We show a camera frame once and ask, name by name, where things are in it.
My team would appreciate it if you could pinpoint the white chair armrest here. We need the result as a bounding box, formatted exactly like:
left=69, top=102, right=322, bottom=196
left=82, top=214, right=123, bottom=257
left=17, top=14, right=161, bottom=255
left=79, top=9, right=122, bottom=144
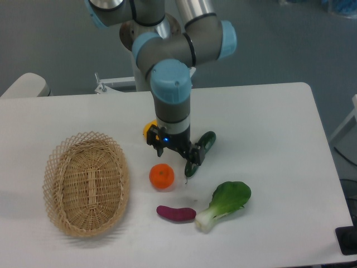
left=1, top=73, right=53, bottom=99

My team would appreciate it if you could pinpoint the woven wicker basket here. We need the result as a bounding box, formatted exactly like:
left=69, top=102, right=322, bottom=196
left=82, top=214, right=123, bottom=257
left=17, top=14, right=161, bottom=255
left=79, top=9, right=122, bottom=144
left=42, top=132, right=129, bottom=237

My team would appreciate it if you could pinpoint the white furniture at right edge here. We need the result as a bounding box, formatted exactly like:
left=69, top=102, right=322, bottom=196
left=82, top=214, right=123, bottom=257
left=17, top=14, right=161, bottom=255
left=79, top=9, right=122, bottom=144
left=328, top=95, right=356, bottom=146

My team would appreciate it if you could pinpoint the yellow mango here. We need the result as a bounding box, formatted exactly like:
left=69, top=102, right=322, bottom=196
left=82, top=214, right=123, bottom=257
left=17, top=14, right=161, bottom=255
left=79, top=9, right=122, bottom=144
left=143, top=119, right=157, bottom=140

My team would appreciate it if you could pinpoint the black device at table edge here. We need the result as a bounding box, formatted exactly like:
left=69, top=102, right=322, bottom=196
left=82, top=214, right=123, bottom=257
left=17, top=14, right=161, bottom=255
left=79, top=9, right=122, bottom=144
left=335, top=226, right=356, bottom=256

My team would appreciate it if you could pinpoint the green cucumber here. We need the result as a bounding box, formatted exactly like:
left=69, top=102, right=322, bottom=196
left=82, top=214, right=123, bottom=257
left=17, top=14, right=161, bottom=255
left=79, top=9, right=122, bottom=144
left=184, top=131, right=216, bottom=184

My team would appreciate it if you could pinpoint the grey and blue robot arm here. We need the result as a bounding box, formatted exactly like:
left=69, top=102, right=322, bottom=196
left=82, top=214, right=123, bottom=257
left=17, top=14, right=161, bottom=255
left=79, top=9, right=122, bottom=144
left=85, top=1, right=237, bottom=166

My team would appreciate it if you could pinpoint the green bok choy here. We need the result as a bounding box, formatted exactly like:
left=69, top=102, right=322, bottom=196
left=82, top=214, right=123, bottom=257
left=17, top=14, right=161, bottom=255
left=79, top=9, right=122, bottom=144
left=195, top=181, right=252, bottom=232

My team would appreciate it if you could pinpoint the purple sweet potato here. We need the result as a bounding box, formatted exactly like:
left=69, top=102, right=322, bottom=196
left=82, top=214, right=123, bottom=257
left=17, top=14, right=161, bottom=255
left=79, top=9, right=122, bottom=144
left=156, top=205, right=196, bottom=222

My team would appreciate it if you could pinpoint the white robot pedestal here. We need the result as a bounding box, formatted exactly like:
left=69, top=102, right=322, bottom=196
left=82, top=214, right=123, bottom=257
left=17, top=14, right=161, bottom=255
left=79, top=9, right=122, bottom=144
left=94, top=13, right=196, bottom=94

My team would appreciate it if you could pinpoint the blue plastic bag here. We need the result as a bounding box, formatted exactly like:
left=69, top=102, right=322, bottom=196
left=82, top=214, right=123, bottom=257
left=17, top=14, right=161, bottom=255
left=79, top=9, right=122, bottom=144
left=274, top=0, right=356, bottom=20

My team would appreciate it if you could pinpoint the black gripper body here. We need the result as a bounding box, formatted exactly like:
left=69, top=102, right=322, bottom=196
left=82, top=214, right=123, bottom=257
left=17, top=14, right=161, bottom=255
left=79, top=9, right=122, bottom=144
left=147, top=125, right=192, bottom=159

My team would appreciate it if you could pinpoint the orange mandarin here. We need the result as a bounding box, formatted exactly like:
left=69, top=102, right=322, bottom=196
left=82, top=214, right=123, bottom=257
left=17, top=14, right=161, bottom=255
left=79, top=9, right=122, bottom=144
left=149, top=163, right=175, bottom=189

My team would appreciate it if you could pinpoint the black cable on floor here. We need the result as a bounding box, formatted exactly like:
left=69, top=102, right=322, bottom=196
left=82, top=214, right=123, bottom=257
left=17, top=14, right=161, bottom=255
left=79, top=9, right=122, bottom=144
left=333, top=145, right=357, bottom=165

